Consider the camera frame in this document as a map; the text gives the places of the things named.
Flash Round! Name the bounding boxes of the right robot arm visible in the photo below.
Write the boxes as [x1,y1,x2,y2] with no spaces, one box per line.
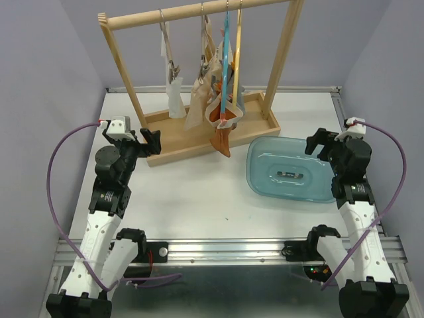
[305,127,409,317]

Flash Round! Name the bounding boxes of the teal plastic bin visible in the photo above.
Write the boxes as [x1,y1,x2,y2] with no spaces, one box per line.
[246,136,335,203]

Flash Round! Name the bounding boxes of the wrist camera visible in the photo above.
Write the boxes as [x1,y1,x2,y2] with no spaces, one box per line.
[335,117,366,141]
[99,116,135,140]

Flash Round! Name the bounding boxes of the aluminium mounting rail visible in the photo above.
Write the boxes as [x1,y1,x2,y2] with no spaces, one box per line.
[53,236,407,267]

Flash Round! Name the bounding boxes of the white underwear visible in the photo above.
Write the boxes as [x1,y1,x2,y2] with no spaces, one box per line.
[161,36,186,119]

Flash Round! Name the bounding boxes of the yellow plastic hanger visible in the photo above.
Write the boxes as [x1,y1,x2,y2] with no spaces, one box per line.
[232,9,242,108]

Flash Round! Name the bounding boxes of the beige cotton underwear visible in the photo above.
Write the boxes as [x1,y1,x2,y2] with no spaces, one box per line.
[184,15,216,131]

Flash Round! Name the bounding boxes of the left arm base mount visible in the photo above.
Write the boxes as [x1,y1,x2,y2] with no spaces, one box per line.
[132,241,169,264]

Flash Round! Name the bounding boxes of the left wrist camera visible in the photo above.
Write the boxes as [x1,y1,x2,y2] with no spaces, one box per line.
[99,116,135,140]

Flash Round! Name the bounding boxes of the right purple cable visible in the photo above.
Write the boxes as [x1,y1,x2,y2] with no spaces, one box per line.
[320,120,407,292]

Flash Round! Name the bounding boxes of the blue plastic hanger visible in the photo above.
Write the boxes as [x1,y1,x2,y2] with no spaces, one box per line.
[220,11,230,127]

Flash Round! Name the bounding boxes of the orange and cream underwear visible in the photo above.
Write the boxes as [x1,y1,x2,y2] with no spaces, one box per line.
[205,62,246,158]

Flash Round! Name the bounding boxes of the wooden clothes rack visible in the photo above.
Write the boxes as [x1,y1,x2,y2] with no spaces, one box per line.
[98,0,303,167]

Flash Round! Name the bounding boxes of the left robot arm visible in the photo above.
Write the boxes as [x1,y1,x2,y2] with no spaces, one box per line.
[46,129,162,317]

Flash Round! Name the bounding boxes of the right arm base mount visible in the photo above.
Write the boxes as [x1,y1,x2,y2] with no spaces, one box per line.
[282,240,322,262]

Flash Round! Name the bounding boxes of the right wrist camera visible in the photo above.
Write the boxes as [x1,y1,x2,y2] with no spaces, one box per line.
[335,117,366,141]

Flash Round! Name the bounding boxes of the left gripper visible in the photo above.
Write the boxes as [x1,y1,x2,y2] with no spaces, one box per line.
[103,129,160,185]

